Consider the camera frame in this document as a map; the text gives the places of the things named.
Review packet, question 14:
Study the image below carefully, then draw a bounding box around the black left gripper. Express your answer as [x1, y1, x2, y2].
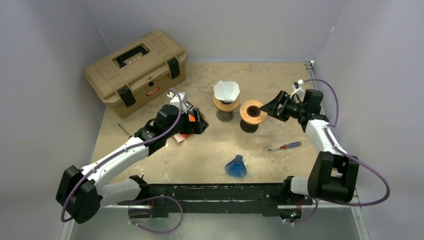
[165, 107, 208, 139]

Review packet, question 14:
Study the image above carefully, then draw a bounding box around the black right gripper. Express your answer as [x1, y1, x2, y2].
[260, 90, 307, 122]

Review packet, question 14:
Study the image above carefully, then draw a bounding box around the black orange coffee filter box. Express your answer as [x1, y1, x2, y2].
[173, 102, 205, 143]

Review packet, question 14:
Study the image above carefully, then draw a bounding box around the clear glass carafe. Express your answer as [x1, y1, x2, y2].
[216, 110, 234, 122]

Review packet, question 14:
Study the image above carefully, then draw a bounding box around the wooden dripper ring holder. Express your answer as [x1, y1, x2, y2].
[212, 95, 241, 113]

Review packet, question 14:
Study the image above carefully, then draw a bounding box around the dark carafe with red rim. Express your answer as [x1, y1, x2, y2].
[239, 120, 259, 133]

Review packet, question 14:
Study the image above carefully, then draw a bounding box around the white paper coffee filter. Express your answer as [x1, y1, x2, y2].
[213, 80, 240, 103]

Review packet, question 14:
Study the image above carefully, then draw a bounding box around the blue glass dripper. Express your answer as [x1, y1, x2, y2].
[224, 154, 248, 179]

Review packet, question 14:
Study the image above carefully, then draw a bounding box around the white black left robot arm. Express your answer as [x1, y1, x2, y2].
[55, 104, 209, 224]

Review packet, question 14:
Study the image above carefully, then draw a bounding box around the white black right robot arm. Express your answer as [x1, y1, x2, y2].
[260, 89, 359, 204]

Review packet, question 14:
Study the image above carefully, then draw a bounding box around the yellow black screwdriver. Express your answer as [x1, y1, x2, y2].
[118, 124, 133, 138]

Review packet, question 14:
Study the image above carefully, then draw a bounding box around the tan plastic toolbox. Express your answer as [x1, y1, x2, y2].
[82, 29, 188, 119]

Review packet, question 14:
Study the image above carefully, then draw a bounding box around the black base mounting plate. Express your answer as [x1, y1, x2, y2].
[119, 183, 313, 218]

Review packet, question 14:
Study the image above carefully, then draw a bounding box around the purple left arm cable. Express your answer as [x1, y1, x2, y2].
[60, 87, 184, 223]

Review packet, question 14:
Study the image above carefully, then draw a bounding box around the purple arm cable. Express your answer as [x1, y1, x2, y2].
[303, 78, 392, 208]
[60, 87, 184, 223]

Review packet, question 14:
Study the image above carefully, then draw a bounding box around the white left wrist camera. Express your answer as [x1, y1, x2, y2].
[166, 91, 188, 113]

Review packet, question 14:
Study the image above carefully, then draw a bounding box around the red handled screwdriver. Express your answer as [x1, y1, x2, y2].
[267, 141, 302, 152]

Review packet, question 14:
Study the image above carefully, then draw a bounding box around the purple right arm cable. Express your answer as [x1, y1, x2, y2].
[303, 78, 392, 208]

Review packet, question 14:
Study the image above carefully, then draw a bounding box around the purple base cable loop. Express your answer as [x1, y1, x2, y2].
[127, 195, 184, 235]

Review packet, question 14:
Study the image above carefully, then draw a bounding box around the aluminium frame rail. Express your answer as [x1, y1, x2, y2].
[60, 195, 370, 240]

